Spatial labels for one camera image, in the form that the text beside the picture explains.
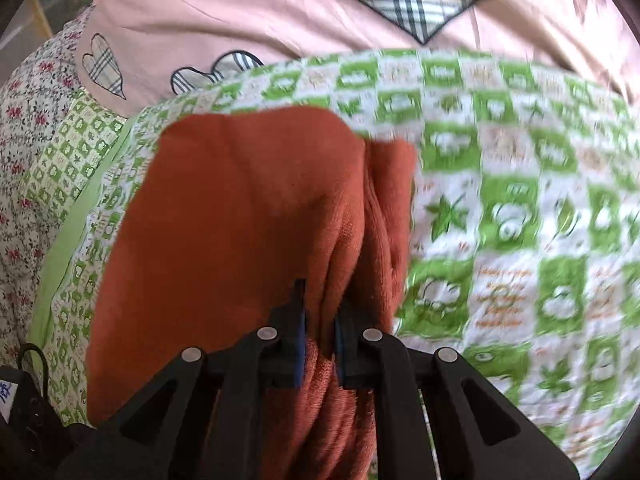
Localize rust orange knit sweater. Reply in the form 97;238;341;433
86;106;416;479

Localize green patterned quilt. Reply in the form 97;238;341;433
40;49;639;476

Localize green patterned pillow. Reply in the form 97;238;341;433
18;88;129;230

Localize floral bed sheet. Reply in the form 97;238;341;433
0;8;92;365

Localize pink heart duvet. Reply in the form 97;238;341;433
76;0;639;117

